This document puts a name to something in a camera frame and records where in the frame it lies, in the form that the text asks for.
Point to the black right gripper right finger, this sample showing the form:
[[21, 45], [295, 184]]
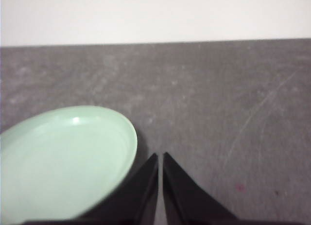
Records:
[[184, 200]]

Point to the light green round plate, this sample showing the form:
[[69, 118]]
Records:
[[60, 161]]

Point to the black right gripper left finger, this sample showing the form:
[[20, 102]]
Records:
[[136, 200]]

